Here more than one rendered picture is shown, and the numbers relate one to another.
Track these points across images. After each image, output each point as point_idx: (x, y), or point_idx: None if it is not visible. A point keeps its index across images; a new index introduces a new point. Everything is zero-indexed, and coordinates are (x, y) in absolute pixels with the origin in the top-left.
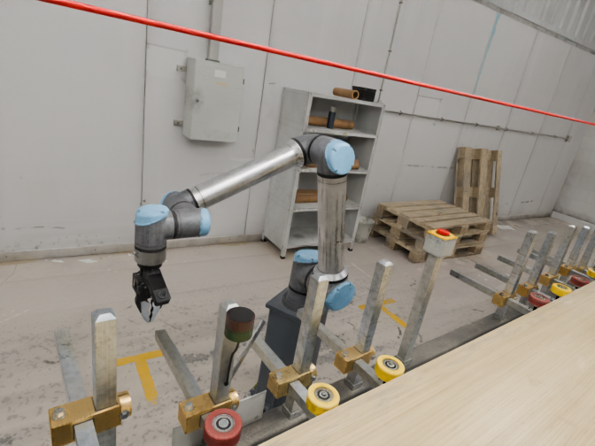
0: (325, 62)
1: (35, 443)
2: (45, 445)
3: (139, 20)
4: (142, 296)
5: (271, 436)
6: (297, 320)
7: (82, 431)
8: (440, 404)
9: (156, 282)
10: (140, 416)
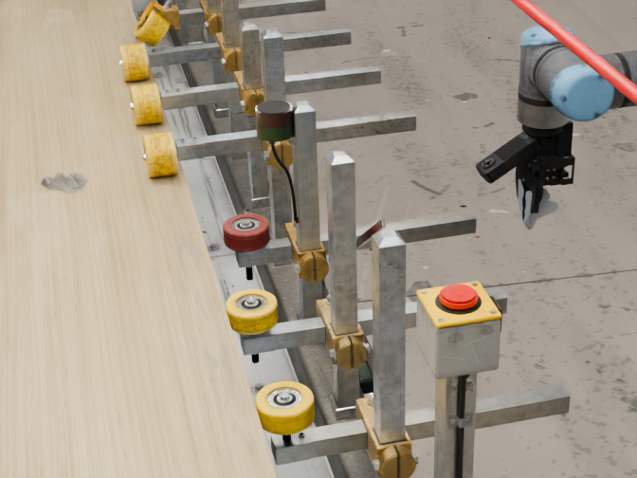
0: None
1: (628, 433)
2: (624, 444)
3: None
4: (517, 169)
5: (310, 382)
6: None
7: (249, 133)
8: (168, 425)
9: (508, 148)
10: None
